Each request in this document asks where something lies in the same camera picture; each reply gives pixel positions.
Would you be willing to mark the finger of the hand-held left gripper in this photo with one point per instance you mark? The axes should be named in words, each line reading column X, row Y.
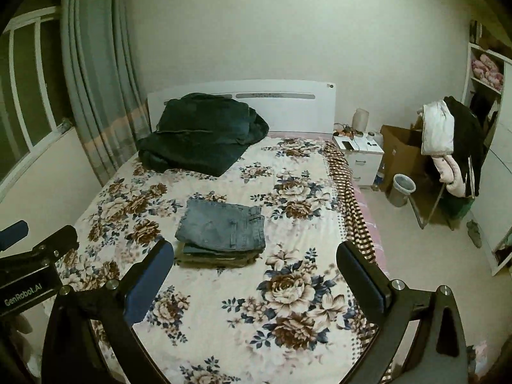
column 56, row 242
column 12, row 235

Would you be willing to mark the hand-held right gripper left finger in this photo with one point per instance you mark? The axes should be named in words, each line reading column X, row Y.
column 150, row 284

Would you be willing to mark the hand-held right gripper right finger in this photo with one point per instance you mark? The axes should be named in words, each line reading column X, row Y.
column 376, row 290

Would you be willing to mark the blue jeans pants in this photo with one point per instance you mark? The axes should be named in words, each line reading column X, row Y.
column 224, row 224

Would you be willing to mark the folded olive pants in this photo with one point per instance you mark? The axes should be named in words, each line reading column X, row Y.
column 218, row 260

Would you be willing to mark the brown checkered blanket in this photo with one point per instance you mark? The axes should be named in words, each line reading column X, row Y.
column 352, row 208

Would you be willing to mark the grey trash bin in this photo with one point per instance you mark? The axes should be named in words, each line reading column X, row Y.
column 402, row 192

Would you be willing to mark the bed with floral sheet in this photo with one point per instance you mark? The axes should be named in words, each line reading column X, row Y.
column 256, row 300

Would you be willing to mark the grey slippers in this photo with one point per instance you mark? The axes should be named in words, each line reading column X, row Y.
column 475, row 232

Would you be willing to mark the white nightstand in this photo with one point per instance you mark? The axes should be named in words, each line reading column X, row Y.
column 364, row 160

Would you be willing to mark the pink garment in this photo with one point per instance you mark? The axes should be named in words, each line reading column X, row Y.
column 454, row 176

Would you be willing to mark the cardboard box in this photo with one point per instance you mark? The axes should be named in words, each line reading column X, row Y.
column 402, row 152

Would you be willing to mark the black phone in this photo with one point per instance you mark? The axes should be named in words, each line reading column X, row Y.
column 347, row 145

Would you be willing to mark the white framed window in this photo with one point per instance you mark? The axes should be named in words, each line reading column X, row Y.
column 28, row 88

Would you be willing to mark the dark green quilt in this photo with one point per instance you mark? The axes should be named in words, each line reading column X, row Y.
column 200, row 136

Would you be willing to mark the white wardrobe shelf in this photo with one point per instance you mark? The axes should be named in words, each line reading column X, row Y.
column 498, row 168

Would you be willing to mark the white jacket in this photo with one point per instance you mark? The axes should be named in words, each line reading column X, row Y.
column 438, row 128

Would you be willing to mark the grey striped curtain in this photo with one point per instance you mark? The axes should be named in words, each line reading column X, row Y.
column 96, row 68

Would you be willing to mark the black coat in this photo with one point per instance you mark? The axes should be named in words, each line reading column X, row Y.
column 468, row 136

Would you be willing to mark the white headboard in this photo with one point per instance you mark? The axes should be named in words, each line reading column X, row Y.
column 288, row 108

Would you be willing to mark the pink folded bedding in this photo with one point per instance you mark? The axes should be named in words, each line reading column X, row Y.
column 486, row 68

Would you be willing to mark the metal frame chair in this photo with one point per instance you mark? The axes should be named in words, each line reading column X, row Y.
column 428, row 208

